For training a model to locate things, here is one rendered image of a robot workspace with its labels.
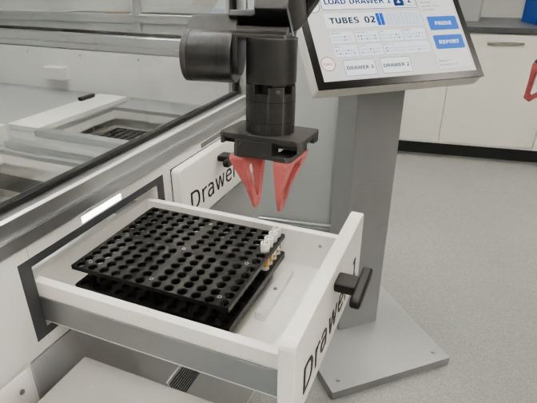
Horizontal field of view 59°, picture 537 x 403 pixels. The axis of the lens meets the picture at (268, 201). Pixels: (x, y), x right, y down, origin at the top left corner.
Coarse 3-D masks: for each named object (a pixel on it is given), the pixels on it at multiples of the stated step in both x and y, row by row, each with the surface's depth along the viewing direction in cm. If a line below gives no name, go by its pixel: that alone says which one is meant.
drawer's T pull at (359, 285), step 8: (368, 272) 56; (336, 280) 55; (344, 280) 55; (352, 280) 55; (360, 280) 55; (368, 280) 55; (336, 288) 54; (344, 288) 54; (352, 288) 54; (360, 288) 53; (352, 296) 52; (360, 296) 52; (352, 304) 52; (360, 304) 52
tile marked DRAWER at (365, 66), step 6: (342, 60) 123; (348, 60) 123; (354, 60) 124; (360, 60) 124; (366, 60) 125; (372, 60) 125; (348, 66) 123; (354, 66) 123; (360, 66) 124; (366, 66) 124; (372, 66) 125; (348, 72) 122; (354, 72) 123; (360, 72) 123; (366, 72) 124; (372, 72) 124
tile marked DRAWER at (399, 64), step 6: (384, 60) 126; (390, 60) 127; (396, 60) 128; (402, 60) 128; (408, 60) 129; (384, 66) 126; (390, 66) 126; (396, 66) 127; (402, 66) 127; (408, 66) 128; (384, 72) 125; (390, 72) 126; (396, 72) 126; (402, 72) 127
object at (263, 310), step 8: (288, 272) 67; (280, 280) 66; (288, 280) 67; (272, 288) 64; (280, 288) 64; (272, 296) 62; (264, 304) 61; (272, 304) 62; (256, 312) 60; (264, 312) 60; (264, 320) 60
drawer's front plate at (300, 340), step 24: (360, 216) 66; (336, 240) 60; (360, 240) 68; (336, 264) 55; (312, 288) 51; (312, 312) 47; (336, 312) 60; (288, 336) 44; (312, 336) 49; (288, 360) 44; (288, 384) 45
